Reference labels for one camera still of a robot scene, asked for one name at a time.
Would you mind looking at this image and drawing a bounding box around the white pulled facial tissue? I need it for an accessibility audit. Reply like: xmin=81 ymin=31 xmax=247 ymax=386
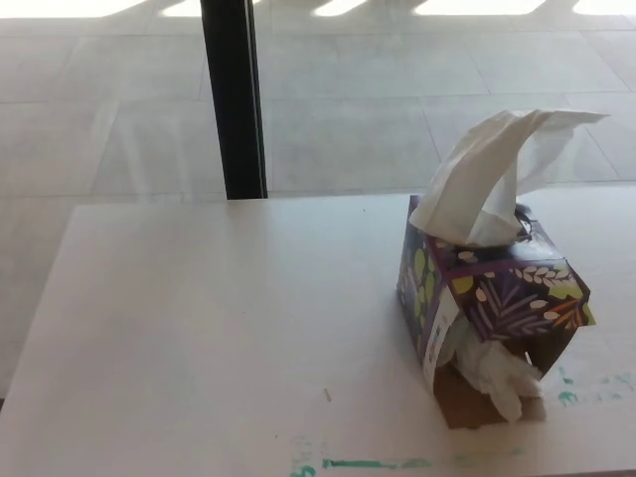
xmin=409 ymin=108 xmax=611 ymax=248

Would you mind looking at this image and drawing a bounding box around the crumpled white tissue wad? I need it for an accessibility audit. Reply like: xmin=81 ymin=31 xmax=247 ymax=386
xmin=436 ymin=317 xmax=544 ymax=422

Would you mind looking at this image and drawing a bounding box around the purple floral tissue box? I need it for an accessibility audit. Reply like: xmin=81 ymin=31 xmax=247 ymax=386
xmin=396 ymin=193 xmax=596 ymax=429

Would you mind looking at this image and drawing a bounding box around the black vertical window post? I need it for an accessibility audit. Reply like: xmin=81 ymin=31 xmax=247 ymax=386
xmin=199 ymin=0 xmax=269 ymax=201

